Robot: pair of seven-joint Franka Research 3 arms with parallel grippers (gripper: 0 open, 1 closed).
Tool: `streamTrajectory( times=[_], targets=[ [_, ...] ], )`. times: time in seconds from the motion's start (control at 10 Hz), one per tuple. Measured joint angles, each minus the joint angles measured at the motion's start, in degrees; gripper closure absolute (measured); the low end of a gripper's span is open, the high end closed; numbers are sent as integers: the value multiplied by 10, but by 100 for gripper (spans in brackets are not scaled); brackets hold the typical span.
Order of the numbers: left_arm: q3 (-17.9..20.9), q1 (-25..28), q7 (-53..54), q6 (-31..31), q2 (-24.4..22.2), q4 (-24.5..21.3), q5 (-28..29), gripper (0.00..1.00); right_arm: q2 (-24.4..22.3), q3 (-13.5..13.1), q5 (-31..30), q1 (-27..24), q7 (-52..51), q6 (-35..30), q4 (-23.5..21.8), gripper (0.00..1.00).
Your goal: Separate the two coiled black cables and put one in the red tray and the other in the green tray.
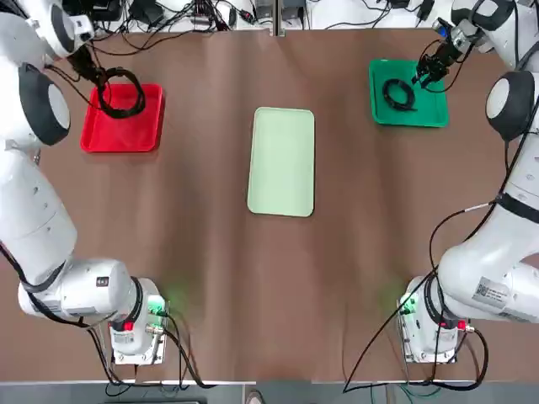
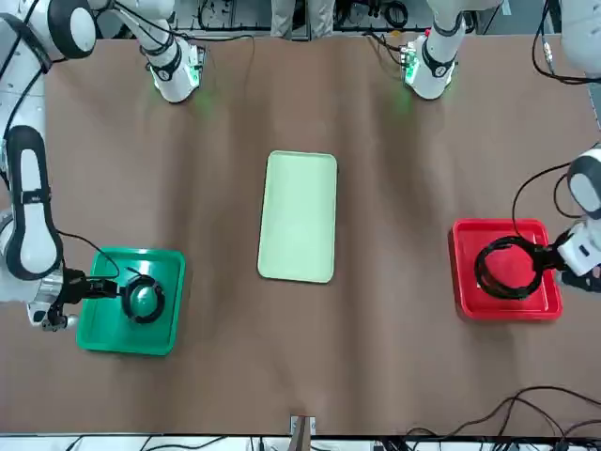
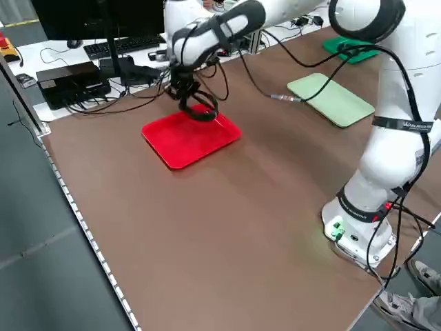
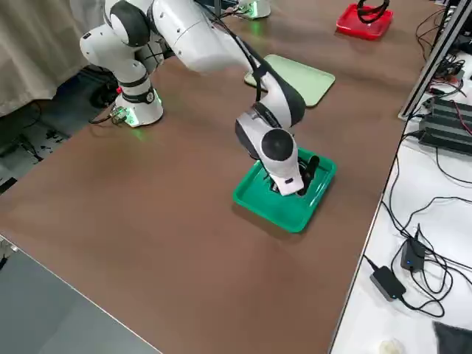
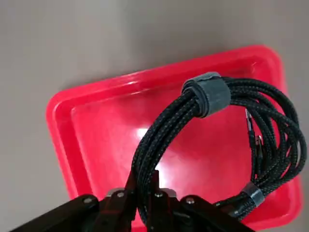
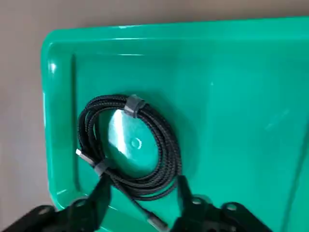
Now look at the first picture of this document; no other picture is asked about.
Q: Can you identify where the silver metal post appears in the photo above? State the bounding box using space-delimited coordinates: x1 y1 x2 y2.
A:
271 0 287 37

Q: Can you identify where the red plastic tray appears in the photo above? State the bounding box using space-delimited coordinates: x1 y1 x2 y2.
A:
79 82 164 153

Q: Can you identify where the black power adapter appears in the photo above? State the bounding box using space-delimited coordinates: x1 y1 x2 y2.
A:
140 3 166 25

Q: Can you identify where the pale green plastic tray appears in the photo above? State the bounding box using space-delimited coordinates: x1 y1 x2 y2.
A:
246 106 316 219

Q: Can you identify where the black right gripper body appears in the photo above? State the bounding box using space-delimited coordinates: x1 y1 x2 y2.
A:
423 40 461 68

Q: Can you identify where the dark green plastic tray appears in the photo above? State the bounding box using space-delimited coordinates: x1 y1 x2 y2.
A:
368 58 451 128

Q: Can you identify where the long black robot arm cable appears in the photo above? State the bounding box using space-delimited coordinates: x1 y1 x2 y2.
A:
342 134 527 395

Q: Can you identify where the black braided cable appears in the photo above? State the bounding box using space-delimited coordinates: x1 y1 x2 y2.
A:
382 78 419 114
97 66 147 120

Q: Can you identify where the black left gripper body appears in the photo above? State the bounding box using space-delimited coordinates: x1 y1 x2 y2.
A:
69 44 104 83

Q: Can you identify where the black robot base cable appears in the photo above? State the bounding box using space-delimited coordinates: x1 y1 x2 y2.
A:
420 322 492 386
166 311 220 388

